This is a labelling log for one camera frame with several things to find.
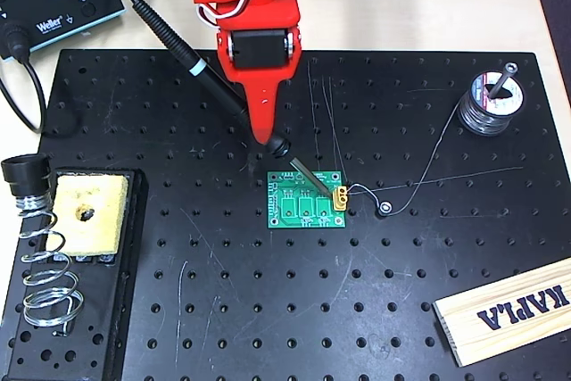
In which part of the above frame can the black soldering iron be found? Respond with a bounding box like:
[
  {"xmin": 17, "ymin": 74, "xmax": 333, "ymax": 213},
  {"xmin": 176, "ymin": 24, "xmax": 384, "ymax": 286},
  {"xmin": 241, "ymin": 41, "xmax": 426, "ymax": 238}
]
[{"xmin": 132, "ymin": 0, "xmax": 343, "ymax": 199}]

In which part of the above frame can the green circuit board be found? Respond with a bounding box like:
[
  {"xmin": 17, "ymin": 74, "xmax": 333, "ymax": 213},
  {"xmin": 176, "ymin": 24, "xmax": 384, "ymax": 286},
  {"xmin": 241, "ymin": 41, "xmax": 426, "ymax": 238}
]
[{"xmin": 266, "ymin": 170, "xmax": 348, "ymax": 229}]

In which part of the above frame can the teal Weller soldering station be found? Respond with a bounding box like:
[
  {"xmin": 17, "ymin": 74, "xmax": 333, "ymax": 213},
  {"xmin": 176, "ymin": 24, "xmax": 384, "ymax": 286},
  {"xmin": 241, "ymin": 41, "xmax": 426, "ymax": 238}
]
[{"xmin": 0, "ymin": 0, "xmax": 127, "ymax": 62}]

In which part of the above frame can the yellow power connector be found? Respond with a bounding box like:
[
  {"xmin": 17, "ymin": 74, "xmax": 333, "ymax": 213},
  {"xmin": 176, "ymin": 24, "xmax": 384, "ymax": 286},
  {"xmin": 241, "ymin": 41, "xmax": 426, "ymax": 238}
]
[{"xmin": 330, "ymin": 184, "xmax": 351, "ymax": 212}]

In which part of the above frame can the yellow cleaning sponge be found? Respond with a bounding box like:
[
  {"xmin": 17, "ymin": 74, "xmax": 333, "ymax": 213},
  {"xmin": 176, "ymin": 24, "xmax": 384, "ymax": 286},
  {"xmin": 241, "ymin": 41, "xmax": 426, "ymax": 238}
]
[{"xmin": 46, "ymin": 174, "xmax": 128, "ymax": 258}]

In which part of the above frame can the black perforated breadboard plate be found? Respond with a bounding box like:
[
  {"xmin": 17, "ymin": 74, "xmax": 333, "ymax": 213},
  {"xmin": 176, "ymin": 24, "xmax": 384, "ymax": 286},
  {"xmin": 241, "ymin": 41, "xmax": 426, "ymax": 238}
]
[{"xmin": 0, "ymin": 48, "xmax": 571, "ymax": 381}]

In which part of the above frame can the black stand with spring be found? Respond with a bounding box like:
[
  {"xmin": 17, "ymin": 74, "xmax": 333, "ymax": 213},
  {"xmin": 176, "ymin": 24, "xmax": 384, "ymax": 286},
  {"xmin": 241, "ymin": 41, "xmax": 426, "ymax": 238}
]
[{"xmin": 0, "ymin": 153, "xmax": 148, "ymax": 381}]

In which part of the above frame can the printed Kapla wooden plank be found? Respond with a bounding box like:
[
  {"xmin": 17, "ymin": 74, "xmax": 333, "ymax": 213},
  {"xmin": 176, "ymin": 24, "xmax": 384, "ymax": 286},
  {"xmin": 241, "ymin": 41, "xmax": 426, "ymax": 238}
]
[{"xmin": 433, "ymin": 258, "xmax": 571, "ymax": 369}]

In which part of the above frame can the thin solder wire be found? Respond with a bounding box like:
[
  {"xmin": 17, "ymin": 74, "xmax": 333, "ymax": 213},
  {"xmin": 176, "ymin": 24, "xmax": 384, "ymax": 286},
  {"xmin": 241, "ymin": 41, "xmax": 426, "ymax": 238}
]
[{"xmin": 345, "ymin": 102, "xmax": 468, "ymax": 218}]

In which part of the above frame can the solder wire spool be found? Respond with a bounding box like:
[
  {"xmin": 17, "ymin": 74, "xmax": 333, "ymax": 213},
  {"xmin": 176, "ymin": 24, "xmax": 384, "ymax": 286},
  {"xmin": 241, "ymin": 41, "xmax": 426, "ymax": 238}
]
[{"xmin": 457, "ymin": 67, "xmax": 527, "ymax": 137}]

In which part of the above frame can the metal post screw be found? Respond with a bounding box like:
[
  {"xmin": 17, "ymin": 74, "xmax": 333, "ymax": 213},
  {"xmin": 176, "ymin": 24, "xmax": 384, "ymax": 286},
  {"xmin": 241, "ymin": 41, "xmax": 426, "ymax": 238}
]
[{"xmin": 489, "ymin": 61, "xmax": 521, "ymax": 99}]

